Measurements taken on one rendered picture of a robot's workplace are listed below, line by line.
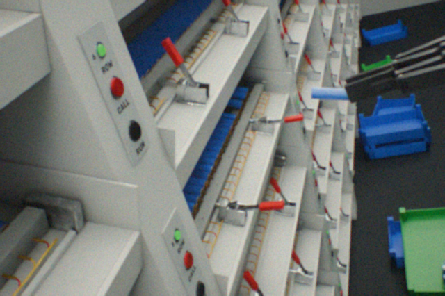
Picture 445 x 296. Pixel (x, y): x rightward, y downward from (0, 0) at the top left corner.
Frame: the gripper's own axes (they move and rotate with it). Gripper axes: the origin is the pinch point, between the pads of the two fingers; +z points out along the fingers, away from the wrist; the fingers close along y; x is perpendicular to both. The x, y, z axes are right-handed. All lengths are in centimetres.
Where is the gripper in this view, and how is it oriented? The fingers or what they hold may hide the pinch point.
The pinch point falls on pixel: (370, 83)
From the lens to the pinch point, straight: 77.0
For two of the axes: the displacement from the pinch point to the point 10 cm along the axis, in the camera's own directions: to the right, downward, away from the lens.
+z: -8.6, 2.6, 4.5
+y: -2.6, 5.2, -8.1
